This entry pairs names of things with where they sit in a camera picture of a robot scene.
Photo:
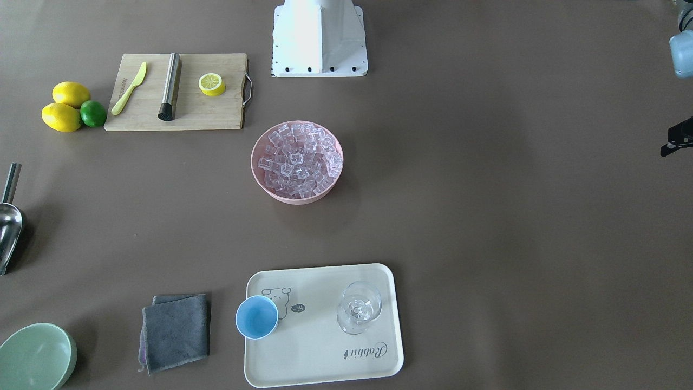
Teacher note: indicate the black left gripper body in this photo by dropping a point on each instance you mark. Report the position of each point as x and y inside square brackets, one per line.
[680, 138]

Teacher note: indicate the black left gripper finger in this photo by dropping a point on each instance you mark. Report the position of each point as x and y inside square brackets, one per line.
[669, 148]

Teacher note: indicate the metal ice scoop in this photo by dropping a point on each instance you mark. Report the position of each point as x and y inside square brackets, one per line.
[12, 218]

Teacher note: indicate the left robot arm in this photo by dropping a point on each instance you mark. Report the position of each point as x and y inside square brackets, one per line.
[680, 45]

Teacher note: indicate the clear ice cubes pile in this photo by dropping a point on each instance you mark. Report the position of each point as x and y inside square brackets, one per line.
[299, 158]

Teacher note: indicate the blue cup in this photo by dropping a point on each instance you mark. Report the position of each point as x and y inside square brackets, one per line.
[257, 317]

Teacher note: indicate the clear wine glass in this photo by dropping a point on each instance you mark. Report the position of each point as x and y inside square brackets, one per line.
[360, 304]

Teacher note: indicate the pink bowl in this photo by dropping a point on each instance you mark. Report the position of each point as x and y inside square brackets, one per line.
[296, 195]

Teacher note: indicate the cream rabbit tray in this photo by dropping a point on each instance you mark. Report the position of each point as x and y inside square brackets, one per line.
[308, 346]

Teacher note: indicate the half lemon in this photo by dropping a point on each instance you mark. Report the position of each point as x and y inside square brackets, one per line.
[211, 84]

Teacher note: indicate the bamboo cutting board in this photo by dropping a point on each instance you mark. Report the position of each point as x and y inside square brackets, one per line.
[192, 109]

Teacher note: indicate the steel muddler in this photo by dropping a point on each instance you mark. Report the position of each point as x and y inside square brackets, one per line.
[168, 102]

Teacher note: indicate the grey folded cloth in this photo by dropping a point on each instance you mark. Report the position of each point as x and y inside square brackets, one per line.
[174, 332]

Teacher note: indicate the yellow plastic knife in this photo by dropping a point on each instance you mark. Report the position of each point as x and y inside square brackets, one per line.
[136, 81]

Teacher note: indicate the green lime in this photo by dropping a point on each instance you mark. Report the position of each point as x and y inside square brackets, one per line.
[93, 114]

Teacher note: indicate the yellow lemon upper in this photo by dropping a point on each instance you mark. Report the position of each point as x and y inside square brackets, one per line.
[71, 93]

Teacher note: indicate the yellow lemon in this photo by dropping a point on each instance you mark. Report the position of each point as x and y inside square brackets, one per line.
[61, 117]
[71, 93]

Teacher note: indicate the yellow lemon lower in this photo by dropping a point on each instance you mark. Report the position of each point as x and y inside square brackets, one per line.
[61, 117]

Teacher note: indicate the green bowl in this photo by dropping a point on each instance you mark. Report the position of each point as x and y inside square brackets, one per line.
[38, 356]

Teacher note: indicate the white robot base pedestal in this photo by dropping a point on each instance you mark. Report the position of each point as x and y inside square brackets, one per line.
[319, 39]

